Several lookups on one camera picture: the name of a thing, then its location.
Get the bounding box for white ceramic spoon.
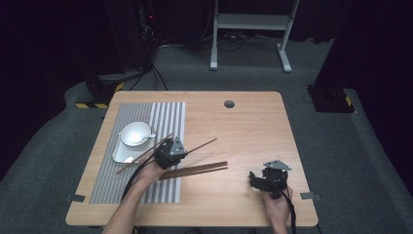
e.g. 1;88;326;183
130;130;158;145

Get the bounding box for left hand-held gripper cable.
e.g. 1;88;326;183
121;158;156;201

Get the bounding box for right hand-held gripper cable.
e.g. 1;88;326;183
267;175;298;234

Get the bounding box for white metal stand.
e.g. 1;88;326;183
209;0;301;73

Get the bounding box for white ceramic bowl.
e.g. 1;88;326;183
119;121;157;151

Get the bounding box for person's left hand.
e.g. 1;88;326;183
135;161;167;187

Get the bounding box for grey striped placemat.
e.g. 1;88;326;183
89;101;187;205

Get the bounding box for dark equipment rack with wires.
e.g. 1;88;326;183
135;0;161;71

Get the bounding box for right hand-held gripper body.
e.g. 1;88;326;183
262;159;292;200

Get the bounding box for person's right hand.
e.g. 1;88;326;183
263;186;293;225

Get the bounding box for hand-held gripper cable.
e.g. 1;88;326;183
267;175;298;234
121;158;156;201

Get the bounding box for black floor cables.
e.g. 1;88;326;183
129;62;169;92

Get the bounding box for black stand base yellow stripes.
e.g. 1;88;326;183
75;72;125;110

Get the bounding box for white square plate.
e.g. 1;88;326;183
112;139;156;165

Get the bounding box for bundle of brown chopsticks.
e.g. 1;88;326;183
159;160;229;180

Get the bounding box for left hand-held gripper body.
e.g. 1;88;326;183
153;136;188;171

